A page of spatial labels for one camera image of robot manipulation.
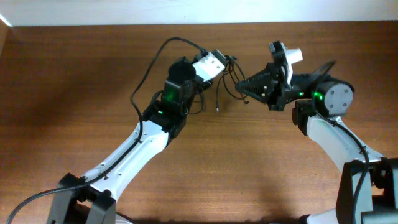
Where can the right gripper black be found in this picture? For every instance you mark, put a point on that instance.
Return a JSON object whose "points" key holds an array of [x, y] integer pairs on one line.
{"points": [[273, 86]]}

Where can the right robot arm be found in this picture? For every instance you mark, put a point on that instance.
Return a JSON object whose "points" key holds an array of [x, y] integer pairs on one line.
{"points": [[368, 185]]}

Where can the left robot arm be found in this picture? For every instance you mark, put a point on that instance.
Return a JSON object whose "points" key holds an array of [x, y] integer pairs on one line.
{"points": [[92, 198]]}

